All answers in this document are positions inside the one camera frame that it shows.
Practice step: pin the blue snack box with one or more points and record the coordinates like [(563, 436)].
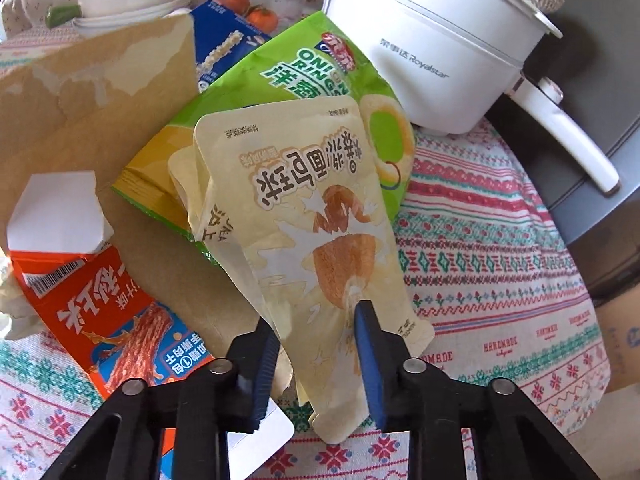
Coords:
[(215, 35)]

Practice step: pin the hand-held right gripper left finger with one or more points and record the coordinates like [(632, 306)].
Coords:
[(265, 380)]

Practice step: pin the brown paper bag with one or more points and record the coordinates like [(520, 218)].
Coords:
[(75, 125)]

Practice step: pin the cream bread snack bag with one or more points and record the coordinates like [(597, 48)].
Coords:
[(300, 210)]

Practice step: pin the patterned tablecloth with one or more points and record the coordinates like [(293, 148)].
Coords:
[(475, 260)]

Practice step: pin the white paper card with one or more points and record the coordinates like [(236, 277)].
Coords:
[(277, 427)]

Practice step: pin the crumpled white tissue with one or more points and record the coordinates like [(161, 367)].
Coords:
[(15, 300)]

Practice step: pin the green snack bag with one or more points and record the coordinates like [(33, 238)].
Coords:
[(280, 75)]

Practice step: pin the orange snack box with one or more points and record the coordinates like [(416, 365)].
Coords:
[(90, 310)]

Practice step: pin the cardboard box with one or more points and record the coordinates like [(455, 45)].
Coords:
[(620, 345)]

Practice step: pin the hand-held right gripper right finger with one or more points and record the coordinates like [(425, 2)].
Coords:
[(367, 360)]

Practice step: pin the white electric pot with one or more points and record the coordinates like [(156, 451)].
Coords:
[(425, 60)]

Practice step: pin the small green vegetable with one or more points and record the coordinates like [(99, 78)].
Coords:
[(60, 15)]

